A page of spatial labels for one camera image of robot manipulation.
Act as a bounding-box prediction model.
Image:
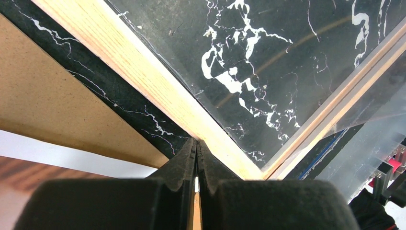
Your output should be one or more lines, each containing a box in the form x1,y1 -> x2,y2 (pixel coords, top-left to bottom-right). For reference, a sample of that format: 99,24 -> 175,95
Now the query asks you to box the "white wooden picture frame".
34,0 -> 406,200

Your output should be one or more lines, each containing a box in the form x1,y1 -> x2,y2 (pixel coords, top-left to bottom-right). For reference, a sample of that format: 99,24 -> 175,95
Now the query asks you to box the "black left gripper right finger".
196,141 -> 359,230

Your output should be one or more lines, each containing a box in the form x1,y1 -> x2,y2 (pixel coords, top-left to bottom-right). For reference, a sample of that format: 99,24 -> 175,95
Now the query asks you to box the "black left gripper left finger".
14,138 -> 196,230

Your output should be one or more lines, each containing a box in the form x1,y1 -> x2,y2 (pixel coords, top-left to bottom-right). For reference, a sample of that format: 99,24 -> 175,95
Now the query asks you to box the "printed photo with white border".
0,131 -> 156,230

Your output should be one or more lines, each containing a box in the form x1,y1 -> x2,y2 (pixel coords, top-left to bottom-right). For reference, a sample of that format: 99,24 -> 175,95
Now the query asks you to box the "brown cardboard backing board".
0,17 -> 168,168

